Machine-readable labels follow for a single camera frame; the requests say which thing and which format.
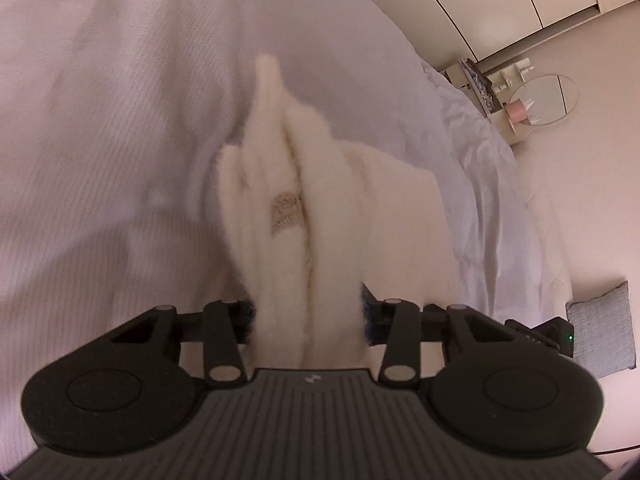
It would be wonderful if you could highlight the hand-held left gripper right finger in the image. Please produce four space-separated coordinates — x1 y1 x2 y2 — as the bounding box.
360 283 501 387

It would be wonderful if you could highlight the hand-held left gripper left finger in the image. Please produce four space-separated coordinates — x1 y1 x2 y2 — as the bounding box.
110 297 258 389

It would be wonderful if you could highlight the cream knit sweater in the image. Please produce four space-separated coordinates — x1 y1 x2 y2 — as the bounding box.
217 52 458 369

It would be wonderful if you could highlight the grey plaid cushion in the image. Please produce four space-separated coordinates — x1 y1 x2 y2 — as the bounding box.
566 280 632 379

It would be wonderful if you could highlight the cream vanity shelf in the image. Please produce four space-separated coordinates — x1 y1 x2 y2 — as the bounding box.
442 57 547 147

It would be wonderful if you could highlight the grey bed sheet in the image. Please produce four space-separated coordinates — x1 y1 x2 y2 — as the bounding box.
0 0 559 461

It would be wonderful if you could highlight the round mirror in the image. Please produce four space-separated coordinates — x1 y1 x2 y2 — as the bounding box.
509 74 579 128

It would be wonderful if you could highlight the blue patterned cloth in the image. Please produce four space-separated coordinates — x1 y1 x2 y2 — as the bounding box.
462 58 499 114

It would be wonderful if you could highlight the cream wardrobe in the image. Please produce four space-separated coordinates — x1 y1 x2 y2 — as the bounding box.
330 0 617 74

